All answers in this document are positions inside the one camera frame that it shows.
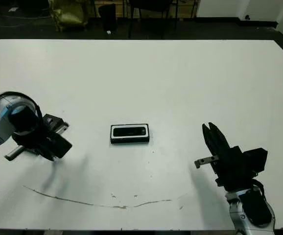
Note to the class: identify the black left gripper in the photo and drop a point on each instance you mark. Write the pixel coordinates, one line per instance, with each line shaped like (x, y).
(31, 142)

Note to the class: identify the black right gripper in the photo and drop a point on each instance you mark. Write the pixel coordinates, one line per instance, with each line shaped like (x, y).
(232, 171)

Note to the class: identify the black box lid with print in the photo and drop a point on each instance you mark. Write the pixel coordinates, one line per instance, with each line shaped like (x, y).
(62, 147)

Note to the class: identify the black box base white insert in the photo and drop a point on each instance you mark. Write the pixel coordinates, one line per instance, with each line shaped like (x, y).
(129, 140)

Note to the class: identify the yellow-green plastic sack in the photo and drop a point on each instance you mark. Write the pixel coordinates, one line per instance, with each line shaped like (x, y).
(68, 17)

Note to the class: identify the white paper sheet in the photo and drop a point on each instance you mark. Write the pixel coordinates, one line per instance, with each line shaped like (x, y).
(13, 9)

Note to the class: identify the black bag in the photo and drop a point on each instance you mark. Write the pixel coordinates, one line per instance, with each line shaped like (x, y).
(108, 17)

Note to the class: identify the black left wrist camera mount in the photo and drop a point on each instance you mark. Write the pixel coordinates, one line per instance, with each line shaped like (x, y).
(53, 120)

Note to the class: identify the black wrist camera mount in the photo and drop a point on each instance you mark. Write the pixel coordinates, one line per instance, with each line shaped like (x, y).
(53, 120)
(256, 159)

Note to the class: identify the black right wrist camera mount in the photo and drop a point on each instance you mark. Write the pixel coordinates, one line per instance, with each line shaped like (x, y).
(256, 159)

